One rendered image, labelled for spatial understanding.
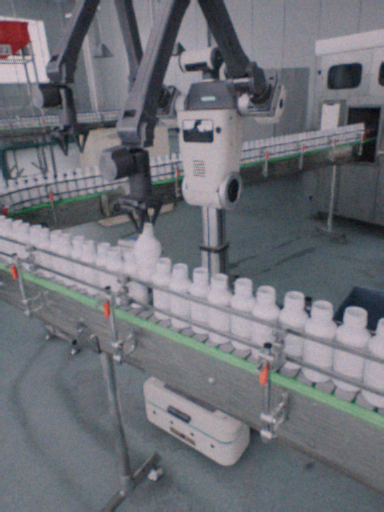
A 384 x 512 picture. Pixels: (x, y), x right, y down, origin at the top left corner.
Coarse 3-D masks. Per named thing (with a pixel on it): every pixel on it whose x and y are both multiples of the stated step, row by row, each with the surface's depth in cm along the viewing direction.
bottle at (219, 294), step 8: (216, 280) 85; (224, 280) 85; (216, 288) 86; (224, 288) 86; (208, 296) 87; (216, 296) 86; (224, 296) 86; (232, 296) 87; (224, 304) 86; (208, 312) 89; (216, 312) 87; (208, 320) 90; (216, 320) 88; (224, 320) 87; (216, 328) 89; (224, 328) 88; (216, 336) 89
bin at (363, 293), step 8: (352, 288) 122; (360, 288) 123; (368, 288) 121; (352, 296) 123; (360, 296) 123; (368, 296) 122; (376, 296) 120; (344, 304) 116; (352, 304) 125; (360, 304) 124; (368, 304) 123; (376, 304) 121; (336, 312) 110; (344, 312) 118; (368, 312) 124; (376, 312) 122; (336, 320) 112; (368, 320) 125; (376, 320) 123; (368, 328) 126; (376, 328) 124
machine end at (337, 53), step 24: (336, 48) 398; (360, 48) 380; (336, 72) 408; (360, 72) 387; (336, 96) 416; (360, 96) 394; (360, 120) 422; (360, 168) 414; (312, 192) 474; (336, 192) 446; (360, 192) 422; (360, 216) 429
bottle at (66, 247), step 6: (66, 234) 121; (60, 240) 119; (66, 240) 119; (60, 246) 120; (66, 246) 119; (72, 246) 121; (60, 252) 119; (66, 252) 119; (66, 264) 121; (72, 264) 121; (66, 270) 121; (72, 270) 122; (66, 282) 123; (72, 282) 123
